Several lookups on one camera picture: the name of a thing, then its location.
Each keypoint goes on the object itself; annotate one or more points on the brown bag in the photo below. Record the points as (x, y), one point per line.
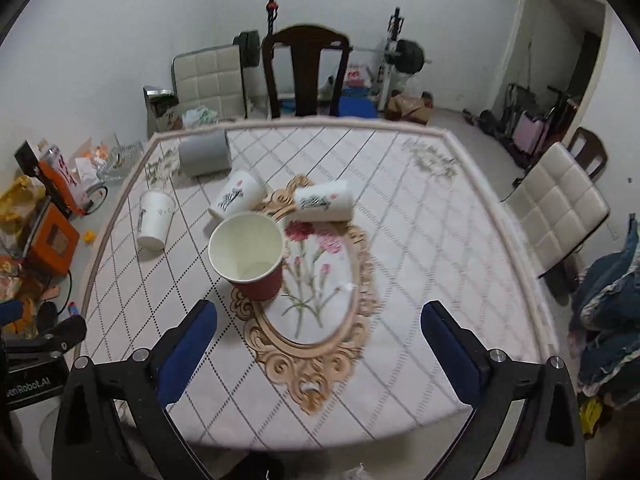
(411, 107)

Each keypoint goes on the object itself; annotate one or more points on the orange and black box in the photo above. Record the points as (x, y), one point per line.
(57, 177)

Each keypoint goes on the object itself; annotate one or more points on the red and white bag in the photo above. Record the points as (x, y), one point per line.
(357, 77)

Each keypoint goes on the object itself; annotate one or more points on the open cardboard box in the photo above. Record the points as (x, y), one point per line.
(160, 107)

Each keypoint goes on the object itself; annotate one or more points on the barbell with black plates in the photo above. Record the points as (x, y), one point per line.
(412, 53)

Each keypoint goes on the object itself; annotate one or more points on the white printed paper cup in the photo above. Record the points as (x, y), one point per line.
(155, 220)
(322, 203)
(235, 196)

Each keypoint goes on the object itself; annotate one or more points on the pink suitcase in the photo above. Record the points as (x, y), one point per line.
(531, 131)

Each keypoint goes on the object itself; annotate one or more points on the small yellow block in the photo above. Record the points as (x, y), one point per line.
(89, 236)

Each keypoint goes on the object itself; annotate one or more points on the yellow cloth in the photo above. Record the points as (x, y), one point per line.
(591, 412)

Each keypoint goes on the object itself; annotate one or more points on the dark wooden chair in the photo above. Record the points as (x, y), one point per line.
(306, 75)
(592, 147)

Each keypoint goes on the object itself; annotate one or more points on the blue quilt pile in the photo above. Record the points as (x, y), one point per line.
(607, 310)

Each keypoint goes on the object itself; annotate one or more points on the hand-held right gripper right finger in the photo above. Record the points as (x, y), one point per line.
(447, 355)

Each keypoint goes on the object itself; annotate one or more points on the yellow bag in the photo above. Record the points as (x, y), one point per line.
(20, 197)

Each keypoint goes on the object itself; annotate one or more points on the floral printed tablecloth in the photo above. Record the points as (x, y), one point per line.
(400, 260)

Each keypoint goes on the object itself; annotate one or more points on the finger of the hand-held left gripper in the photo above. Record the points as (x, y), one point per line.
(62, 334)
(10, 311)

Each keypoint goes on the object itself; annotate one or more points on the grey roll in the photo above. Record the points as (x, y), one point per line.
(205, 154)

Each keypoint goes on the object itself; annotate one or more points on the white barbell rack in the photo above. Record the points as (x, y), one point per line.
(392, 60)

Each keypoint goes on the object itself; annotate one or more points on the black scooter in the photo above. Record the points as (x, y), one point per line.
(495, 125)

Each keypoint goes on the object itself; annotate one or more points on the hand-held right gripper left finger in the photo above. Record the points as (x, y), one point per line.
(190, 345)

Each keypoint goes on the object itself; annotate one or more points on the red paper cup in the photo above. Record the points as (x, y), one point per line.
(257, 280)

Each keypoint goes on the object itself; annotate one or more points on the cream padded chair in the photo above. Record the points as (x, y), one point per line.
(210, 82)
(560, 205)

